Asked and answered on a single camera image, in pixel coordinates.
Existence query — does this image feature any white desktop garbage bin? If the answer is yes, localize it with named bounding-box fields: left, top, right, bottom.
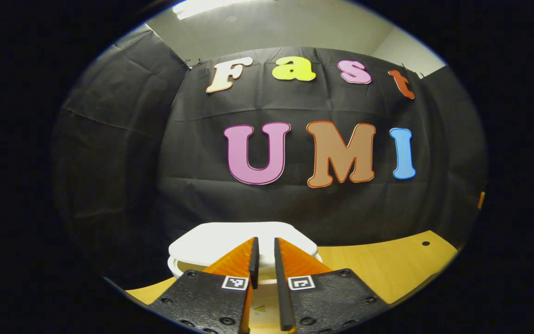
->
left=167, top=221, right=323, bottom=328

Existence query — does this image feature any ceiling light panel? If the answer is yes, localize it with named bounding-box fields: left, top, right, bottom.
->
left=172, top=0, right=267, bottom=20

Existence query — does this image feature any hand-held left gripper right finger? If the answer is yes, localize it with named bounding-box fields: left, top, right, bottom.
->
left=274, top=238, right=390, bottom=334

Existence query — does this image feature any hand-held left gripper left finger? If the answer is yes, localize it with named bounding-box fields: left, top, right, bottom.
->
left=149, top=237, right=261, bottom=334

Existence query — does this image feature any wooden desktop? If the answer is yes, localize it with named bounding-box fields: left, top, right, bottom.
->
left=126, top=231, right=458, bottom=334

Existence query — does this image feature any black backdrop cloth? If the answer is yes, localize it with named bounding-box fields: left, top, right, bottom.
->
left=49, top=23, right=488, bottom=290

